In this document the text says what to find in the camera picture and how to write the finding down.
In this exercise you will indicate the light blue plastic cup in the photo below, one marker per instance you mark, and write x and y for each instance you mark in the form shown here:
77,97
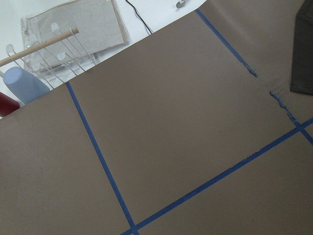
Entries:
24,85

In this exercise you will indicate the brown paper table cover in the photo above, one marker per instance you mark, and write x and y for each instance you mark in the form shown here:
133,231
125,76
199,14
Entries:
191,131

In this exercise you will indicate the wooden dowel stick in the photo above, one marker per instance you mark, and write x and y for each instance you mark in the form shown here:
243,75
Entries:
39,46

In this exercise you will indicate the dark brown t-shirt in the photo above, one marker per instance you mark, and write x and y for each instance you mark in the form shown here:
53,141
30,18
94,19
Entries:
302,58

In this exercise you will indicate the grey cardboard sheet in sleeve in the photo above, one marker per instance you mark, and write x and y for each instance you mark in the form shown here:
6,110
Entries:
98,21

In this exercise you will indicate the clear acrylic rack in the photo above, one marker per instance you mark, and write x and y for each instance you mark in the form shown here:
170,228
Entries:
57,75

